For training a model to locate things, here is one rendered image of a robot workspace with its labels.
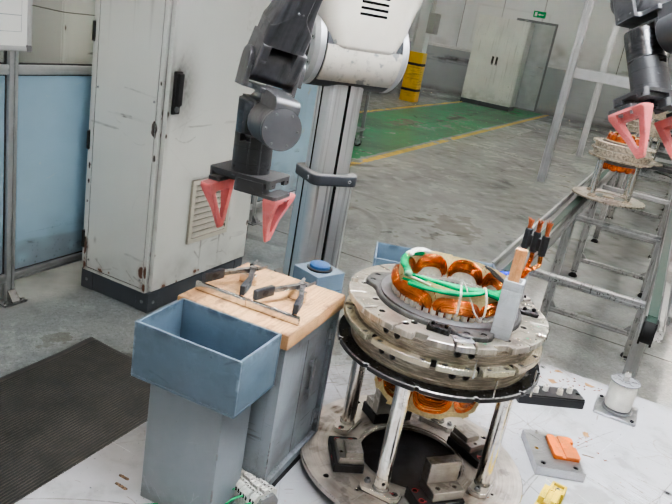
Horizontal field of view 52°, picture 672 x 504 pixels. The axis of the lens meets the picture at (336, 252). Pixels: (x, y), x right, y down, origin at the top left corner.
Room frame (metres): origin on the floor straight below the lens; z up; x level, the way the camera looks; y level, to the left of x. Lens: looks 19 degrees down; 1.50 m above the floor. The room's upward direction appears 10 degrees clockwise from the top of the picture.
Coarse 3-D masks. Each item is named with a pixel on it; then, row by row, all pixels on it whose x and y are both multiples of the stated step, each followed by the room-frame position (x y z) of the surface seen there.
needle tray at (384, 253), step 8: (376, 248) 1.33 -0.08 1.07; (384, 248) 1.37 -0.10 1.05; (392, 248) 1.37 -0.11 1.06; (400, 248) 1.37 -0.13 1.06; (408, 248) 1.37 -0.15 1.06; (376, 256) 1.28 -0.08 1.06; (384, 256) 1.37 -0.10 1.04; (392, 256) 1.37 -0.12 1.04; (400, 256) 1.37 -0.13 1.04; (376, 264) 1.27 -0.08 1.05; (488, 264) 1.36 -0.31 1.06
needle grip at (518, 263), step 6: (516, 252) 0.93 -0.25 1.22; (522, 252) 0.93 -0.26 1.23; (516, 258) 0.93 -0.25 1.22; (522, 258) 0.93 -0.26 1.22; (516, 264) 0.93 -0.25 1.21; (522, 264) 0.93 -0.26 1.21; (510, 270) 0.93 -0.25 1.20; (516, 270) 0.93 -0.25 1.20; (522, 270) 0.93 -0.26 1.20; (510, 276) 0.93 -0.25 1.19; (516, 276) 0.93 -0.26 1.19; (516, 282) 0.93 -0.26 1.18
